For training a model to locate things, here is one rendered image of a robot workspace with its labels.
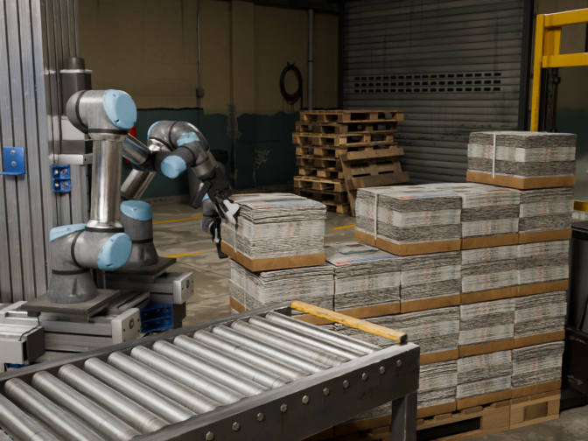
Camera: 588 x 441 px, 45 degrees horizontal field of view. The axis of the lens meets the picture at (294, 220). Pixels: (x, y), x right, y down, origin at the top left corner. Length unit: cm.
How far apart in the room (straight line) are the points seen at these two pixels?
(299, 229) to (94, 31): 721
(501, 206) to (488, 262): 24
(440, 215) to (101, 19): 725
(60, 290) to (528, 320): 196
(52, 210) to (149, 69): 746
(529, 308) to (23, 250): 206
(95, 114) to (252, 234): 70
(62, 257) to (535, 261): 195
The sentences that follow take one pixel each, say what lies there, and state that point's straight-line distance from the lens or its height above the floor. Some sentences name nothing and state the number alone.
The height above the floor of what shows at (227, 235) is 91.
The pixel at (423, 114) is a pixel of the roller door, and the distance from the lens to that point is 1080.
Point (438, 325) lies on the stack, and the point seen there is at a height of 53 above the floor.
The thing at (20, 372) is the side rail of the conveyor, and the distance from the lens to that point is 182.
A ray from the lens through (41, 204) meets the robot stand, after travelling 250.
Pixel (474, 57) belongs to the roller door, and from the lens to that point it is 1032.
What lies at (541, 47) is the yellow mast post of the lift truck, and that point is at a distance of 383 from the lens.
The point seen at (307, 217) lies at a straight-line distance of 255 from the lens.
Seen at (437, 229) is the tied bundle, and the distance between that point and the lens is 286.
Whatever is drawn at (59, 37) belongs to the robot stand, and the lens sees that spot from 256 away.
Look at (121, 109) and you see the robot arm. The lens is 216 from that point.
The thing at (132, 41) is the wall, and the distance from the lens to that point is 976.
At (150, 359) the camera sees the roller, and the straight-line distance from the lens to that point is 184.
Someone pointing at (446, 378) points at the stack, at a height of 30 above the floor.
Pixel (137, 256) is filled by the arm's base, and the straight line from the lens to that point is 271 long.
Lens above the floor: 143
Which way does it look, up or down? 10 degrees down
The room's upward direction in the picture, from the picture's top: straight up
